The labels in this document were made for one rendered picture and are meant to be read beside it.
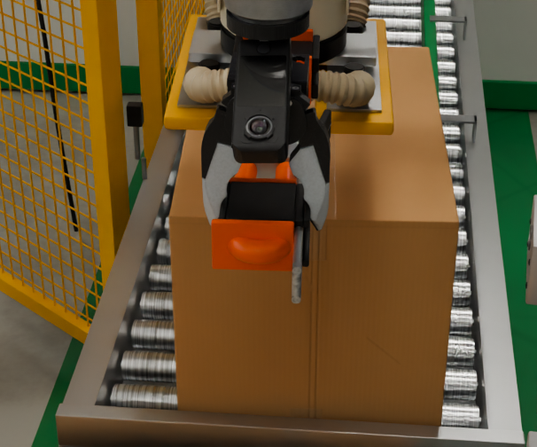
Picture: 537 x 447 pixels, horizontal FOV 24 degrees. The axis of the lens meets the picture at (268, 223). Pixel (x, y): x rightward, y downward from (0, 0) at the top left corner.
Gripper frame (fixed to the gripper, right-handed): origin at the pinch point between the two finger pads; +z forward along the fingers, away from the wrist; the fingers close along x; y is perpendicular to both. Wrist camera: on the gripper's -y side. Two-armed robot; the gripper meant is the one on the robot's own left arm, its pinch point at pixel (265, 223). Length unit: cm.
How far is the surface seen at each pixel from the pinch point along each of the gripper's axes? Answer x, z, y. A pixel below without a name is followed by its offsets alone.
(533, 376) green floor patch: -54, 125, 140
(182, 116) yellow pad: 13.3, 11.4, 43.7
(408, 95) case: -18, 30, 91
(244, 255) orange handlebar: 1.6, 0.3, -5.2
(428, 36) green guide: -27, 61, 189
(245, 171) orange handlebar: 2.5, -0.7, 8.3
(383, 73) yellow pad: -12, 11, 58
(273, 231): -0.9, -1.4, -3.6
